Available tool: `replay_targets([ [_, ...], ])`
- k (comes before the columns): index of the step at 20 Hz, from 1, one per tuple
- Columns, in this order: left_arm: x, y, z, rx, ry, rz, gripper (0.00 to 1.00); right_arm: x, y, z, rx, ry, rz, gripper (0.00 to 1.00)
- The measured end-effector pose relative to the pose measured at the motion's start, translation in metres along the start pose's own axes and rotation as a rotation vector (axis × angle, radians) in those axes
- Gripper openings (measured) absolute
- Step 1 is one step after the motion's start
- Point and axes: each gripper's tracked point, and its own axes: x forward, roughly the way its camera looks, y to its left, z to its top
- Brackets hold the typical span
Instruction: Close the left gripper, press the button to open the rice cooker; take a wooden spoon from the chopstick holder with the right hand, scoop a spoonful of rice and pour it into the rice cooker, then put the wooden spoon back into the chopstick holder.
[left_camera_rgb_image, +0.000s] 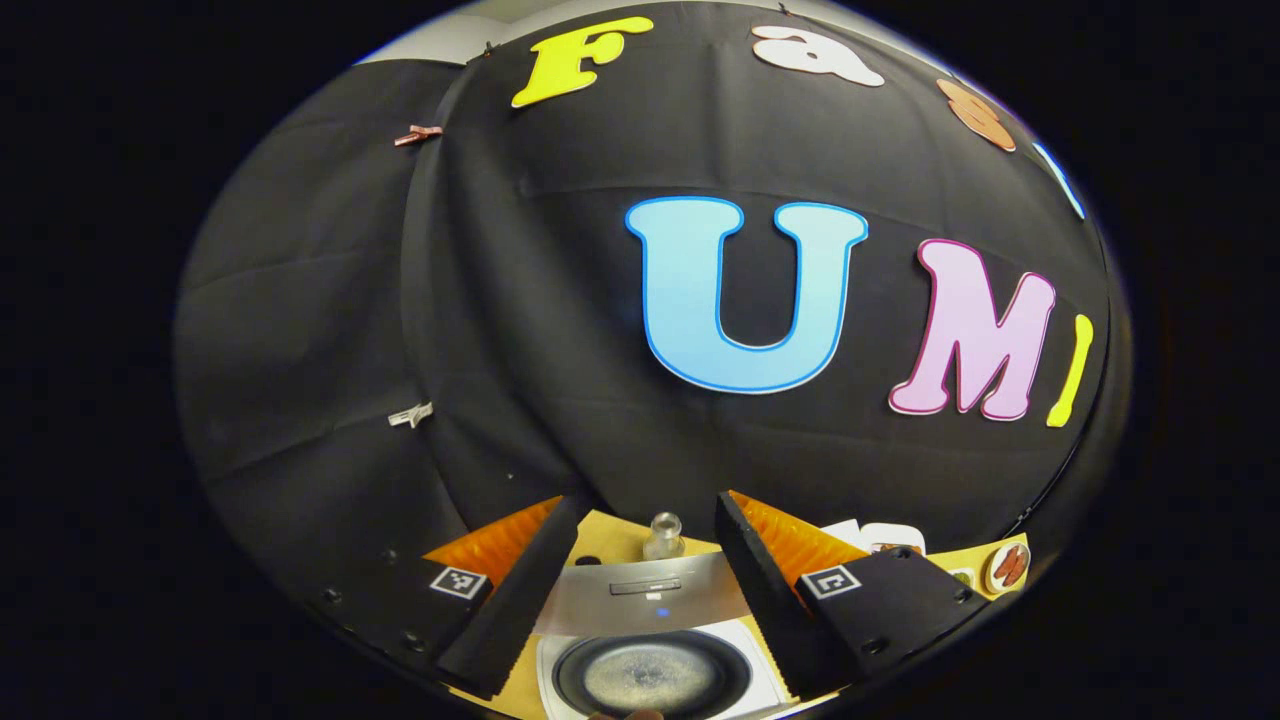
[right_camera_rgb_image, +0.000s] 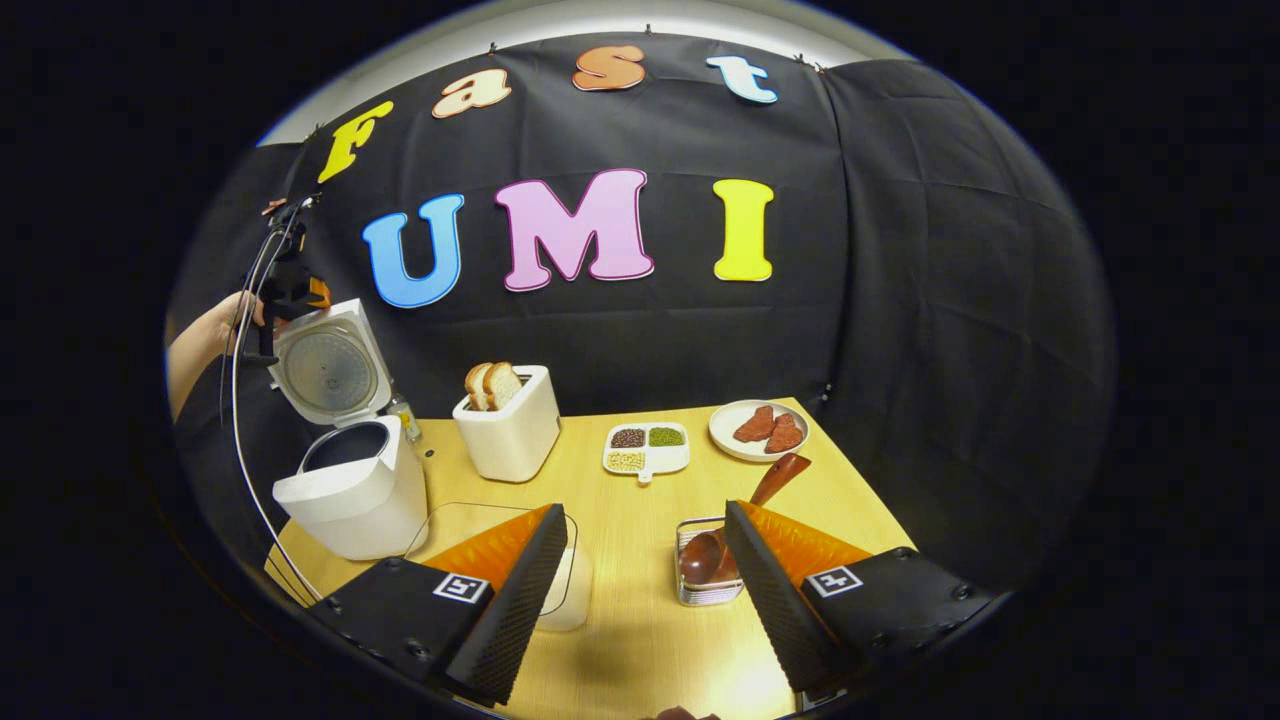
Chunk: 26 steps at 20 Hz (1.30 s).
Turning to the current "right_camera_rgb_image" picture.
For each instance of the clear glass bottle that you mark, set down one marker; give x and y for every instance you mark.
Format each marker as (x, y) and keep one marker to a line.
(405, 418)

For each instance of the pile of green beans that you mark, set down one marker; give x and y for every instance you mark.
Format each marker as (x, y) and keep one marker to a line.
(666, 437)

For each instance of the toasted bread slice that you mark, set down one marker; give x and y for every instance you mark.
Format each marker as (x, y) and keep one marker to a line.
(503, 385)
(476, 388)

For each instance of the pile of brown beans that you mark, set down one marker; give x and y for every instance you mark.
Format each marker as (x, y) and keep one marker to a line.
(628, 438)

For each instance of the clear plastic container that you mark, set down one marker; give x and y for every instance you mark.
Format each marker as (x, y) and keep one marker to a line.
(440, 525)

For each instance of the pile of yellow beans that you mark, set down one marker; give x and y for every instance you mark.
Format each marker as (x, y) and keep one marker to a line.
(626, 461)

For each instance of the black backdrop cloth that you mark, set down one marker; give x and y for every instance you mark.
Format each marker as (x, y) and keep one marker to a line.
(900, 300)

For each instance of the white toaster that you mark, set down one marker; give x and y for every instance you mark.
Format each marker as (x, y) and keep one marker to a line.
(515, 440)

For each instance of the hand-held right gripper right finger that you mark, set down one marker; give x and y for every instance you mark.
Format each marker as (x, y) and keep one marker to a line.
(770, 590)

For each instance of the white divided dish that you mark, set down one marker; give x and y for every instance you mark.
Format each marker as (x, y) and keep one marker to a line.
(668, 460)

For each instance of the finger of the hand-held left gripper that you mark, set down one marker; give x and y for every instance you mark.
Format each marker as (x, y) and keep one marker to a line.
(320, 293)

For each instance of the red meat slice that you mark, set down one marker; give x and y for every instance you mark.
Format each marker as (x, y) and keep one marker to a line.
(755, 425)
(785, 435)

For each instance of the brown wooden spoon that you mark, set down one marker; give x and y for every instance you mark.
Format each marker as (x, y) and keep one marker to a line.
(705, 560)

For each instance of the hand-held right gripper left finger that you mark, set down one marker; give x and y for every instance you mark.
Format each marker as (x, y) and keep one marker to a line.
(520, 590)

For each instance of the white rice cooker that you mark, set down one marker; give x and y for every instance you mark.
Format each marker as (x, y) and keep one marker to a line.
(350, 500)

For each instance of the white round plate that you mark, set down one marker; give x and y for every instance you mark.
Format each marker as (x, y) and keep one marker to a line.
(725, 425)

